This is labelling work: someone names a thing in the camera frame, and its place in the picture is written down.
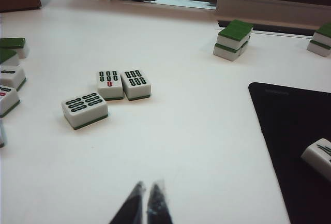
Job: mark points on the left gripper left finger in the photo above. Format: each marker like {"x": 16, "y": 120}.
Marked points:
{"x": 132, "y": 208}

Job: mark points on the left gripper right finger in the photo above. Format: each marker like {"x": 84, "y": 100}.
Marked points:
{"x": 159, "y": 206}

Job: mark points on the bird print mahjong tile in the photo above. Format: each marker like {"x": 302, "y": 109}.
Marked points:
{"x": 314, "y": 156}

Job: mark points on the six bamboo mahjong tile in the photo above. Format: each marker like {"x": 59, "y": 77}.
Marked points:
{"x": 135, "y": 84}
{"x": 82, "y": 110}

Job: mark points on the seven bamboo mahjong tile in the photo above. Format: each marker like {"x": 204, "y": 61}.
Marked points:
{"x": 110, "y": 84}

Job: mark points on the bamboo print mahjong tile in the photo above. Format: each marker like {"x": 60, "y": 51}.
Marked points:
{"x": 11, "y": 77}

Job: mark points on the black fabric table mat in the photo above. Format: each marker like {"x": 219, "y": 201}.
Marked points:
{"x": 297, "y": 120}

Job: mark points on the red and green bamboo tile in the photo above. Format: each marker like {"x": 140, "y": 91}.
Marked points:
{"x": 7, "y": 99}

